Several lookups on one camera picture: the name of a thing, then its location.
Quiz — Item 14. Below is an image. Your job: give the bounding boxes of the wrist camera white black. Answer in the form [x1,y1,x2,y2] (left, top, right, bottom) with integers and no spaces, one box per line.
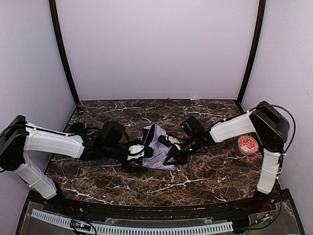
[127,144,154,161]
[158,135,181,150]

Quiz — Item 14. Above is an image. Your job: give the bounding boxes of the dark mug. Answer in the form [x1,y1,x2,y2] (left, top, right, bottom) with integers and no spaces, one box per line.
[69,122,85,134]

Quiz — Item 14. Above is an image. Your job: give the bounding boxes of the black corner post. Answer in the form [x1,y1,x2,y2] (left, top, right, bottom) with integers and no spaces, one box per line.
[48,0,80,106]
[236,0,267,107]

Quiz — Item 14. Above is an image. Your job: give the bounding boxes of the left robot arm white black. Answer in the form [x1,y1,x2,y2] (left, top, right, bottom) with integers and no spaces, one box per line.
[0,116,146,200]

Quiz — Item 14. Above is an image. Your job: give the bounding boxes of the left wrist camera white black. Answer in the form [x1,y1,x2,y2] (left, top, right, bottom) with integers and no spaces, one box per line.
[127,144,154,161]

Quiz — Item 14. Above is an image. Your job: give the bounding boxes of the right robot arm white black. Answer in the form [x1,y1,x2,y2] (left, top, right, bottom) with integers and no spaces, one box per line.
[163,101,292,194]

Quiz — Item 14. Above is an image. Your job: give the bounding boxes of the left black corner post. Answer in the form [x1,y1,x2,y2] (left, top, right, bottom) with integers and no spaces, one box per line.
[48,0,80,106]

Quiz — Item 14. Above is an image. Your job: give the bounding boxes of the grey slotted cable duct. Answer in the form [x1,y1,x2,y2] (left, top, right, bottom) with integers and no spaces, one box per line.
[31,209,234,235]

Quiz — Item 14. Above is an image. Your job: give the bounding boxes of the lavender folding umbrella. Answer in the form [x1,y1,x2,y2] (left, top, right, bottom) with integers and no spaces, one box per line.
[110,123,177,171]

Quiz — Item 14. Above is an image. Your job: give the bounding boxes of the red white patterned bowl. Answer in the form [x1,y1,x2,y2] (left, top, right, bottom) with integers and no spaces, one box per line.
[238,135,259,155]

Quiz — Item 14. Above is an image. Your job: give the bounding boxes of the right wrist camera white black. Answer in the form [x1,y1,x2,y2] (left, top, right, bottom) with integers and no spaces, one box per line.
[158,135,181,150]

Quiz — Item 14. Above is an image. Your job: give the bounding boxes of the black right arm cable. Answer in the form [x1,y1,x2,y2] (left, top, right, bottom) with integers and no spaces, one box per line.
[254,104,294,162]

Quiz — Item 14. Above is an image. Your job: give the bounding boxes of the right black corner post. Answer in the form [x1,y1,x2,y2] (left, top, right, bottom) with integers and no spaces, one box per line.
[236,0,267,107]

